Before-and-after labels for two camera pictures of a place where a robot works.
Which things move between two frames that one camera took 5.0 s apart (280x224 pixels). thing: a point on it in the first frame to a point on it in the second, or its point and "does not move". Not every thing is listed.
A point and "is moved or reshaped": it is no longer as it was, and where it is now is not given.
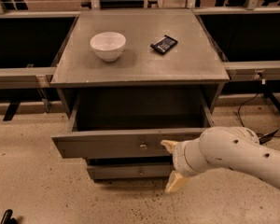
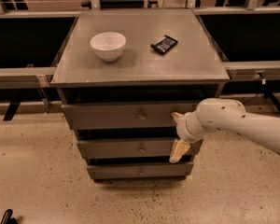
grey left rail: (21, 77) does not move
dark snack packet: (164, 44) does not move
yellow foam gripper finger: (171, 146) to (177, 117)
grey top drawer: (131, 121) is moved or reshaped
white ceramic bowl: (108, 45) does not move
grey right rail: (258, 70) does not move
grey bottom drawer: (160, 171) does not move
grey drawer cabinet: (131, 79) does not move
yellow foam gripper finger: (176, 183) to (179, 149)
